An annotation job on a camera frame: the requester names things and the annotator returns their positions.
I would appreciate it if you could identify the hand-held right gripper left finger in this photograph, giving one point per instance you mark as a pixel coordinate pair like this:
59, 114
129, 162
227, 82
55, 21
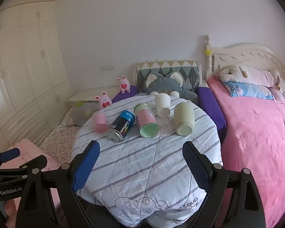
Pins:
85, 168

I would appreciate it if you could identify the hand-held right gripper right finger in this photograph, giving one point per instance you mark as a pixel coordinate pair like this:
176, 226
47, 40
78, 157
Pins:
197, 168

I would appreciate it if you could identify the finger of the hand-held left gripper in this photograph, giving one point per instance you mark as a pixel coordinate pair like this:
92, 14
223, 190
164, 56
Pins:
21, 164
9, 154

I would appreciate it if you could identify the small pink cup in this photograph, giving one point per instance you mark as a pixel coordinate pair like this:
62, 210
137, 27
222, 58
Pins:
98, 120

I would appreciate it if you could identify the pale green cup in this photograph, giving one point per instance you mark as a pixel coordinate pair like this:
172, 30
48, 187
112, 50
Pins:
184, 116

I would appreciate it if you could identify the pink and green cup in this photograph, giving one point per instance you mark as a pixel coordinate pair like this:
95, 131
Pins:
145, 119

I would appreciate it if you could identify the white paper cup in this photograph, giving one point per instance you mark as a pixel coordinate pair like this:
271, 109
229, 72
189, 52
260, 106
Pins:
162, 103

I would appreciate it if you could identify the light pink cloth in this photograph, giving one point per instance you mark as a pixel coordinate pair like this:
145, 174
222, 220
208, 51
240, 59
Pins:
29, 148

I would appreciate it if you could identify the heart print bed sheet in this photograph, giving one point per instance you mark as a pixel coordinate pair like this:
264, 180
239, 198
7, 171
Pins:
59, 140

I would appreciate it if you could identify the striped white quilt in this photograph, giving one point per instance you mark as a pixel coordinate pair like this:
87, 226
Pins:
144, 168

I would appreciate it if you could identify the clear plastic storage box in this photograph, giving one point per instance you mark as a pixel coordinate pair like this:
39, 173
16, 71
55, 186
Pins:
82, 114

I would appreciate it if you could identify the black and blue can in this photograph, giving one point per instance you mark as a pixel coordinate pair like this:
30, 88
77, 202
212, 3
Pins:
122, 126

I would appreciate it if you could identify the purple bed bolster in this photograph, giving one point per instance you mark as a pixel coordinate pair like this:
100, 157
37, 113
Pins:
212, 109
125, 93

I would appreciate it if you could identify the pink fleece blanket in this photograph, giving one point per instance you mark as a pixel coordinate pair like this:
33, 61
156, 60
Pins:
254, 137

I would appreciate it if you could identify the pink rabbit plush toy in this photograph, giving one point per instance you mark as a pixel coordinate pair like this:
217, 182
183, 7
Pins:
104, 102
124, 85

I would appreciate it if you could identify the white nightstand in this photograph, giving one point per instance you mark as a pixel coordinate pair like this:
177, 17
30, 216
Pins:
85, 96

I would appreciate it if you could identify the white wardrobe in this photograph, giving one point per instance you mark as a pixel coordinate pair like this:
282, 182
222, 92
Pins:
23, 71

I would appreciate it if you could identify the grey plush toy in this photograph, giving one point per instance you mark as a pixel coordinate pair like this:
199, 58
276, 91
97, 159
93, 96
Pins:
165, 83

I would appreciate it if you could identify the blue printed pillow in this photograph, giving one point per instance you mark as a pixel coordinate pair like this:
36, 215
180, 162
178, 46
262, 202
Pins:
248, 90

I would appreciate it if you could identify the diamond patterned cushion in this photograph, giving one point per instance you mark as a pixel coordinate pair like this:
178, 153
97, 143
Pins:
188, 72

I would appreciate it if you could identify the white and pink plush toy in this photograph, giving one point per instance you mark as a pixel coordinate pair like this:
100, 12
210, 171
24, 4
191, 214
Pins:
254, 74

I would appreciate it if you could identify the pink printed pillow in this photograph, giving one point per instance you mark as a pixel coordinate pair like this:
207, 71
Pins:
283, 97

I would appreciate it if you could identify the yellow star ornament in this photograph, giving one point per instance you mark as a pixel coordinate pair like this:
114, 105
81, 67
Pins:
208, 51

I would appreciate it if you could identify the white wooden headboard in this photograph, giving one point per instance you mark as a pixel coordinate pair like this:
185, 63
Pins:
247, 54

